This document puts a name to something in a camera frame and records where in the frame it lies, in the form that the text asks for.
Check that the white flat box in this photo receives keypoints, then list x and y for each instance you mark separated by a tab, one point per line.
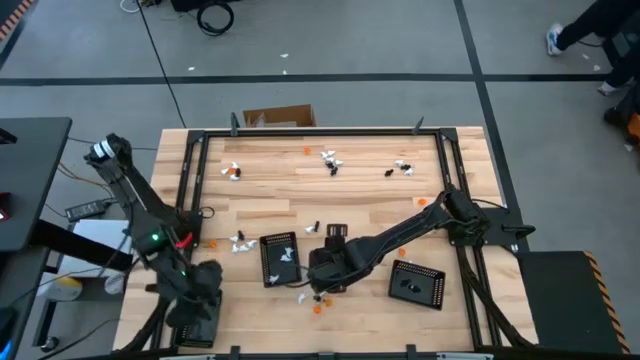
95	232

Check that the brown cardboard box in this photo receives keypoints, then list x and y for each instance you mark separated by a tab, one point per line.
295	116

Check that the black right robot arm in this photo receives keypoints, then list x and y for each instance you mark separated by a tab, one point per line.
400	235

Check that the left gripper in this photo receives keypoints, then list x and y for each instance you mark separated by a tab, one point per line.
200	285

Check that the black desk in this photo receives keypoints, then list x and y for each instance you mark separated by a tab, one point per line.
30	175

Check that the black cabinet with hazard stripe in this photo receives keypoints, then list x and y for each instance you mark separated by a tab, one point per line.
560	300

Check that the white round object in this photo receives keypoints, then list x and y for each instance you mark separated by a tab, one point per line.
114	285

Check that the yellow and white object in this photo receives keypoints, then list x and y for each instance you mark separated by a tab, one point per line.
62	289

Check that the person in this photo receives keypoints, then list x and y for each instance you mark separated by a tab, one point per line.
585	25

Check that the black rolling stand base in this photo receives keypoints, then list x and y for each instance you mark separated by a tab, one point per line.
44	320

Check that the black power adapter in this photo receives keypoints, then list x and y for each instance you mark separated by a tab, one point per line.
85	211

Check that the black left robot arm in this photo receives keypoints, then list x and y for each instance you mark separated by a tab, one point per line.
130	195

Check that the black slotted plastic basket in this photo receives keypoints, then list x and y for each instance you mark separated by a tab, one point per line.
425	295
200	336
270	260

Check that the black and orange machine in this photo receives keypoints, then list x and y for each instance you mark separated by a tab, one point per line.
634	125

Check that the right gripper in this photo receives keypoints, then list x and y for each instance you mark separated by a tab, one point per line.
330	265

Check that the black equipment case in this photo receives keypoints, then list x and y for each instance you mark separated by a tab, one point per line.
622	47

